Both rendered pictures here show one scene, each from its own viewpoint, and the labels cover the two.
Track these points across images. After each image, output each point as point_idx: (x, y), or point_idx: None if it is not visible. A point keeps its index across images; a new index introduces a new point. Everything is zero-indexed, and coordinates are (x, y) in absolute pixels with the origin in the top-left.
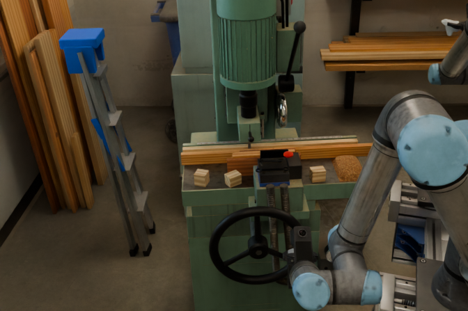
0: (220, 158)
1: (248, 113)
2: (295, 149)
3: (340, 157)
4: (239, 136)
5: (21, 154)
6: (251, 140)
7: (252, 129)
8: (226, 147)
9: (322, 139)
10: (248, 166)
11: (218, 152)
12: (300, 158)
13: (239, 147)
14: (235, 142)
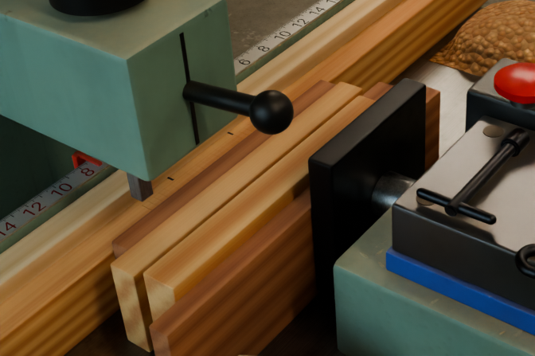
0: (28, 355)
1: None
2: (336, 84)
3: (494, 26)
4: (144, 145)
5: None
6: (287, 120)
7: (197, 62)
8: (20, 265)
9: None
10: (269, 289)
11: (1, 327)
12: (439, 102)
13: (89, 224)
14: (42, 213)
